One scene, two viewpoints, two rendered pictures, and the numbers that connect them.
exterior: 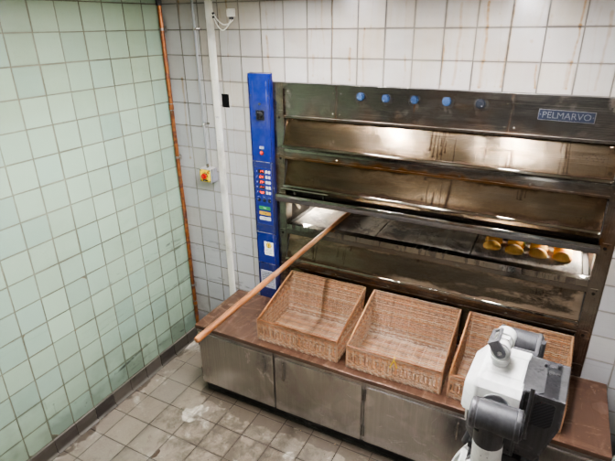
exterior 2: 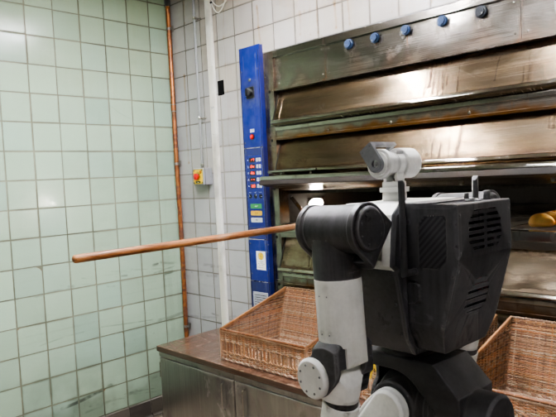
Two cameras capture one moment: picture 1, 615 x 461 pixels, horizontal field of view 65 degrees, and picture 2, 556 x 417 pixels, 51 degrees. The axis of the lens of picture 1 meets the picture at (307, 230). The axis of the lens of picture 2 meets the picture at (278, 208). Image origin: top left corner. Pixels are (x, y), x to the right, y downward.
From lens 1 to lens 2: 1.26 m
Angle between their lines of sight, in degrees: 26
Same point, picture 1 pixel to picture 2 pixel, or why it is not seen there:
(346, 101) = (335, 54)
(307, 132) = (297, 102)
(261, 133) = (251, 113)
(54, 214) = (15, 184)
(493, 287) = (539, 273)
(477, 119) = (481, 32)
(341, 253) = not seen: hidden behind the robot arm
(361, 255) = not seen: hidden behind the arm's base
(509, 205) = (539, 137)
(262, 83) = (251, 56)
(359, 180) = (354, 148)
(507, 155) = (524, 67)
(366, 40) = not seen: outside the picture
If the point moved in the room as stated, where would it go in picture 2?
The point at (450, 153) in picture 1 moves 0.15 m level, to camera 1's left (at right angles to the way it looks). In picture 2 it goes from (453, 83) to (415, 87)
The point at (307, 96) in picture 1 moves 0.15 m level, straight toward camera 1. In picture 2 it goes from (297, 60) to (289, 55)
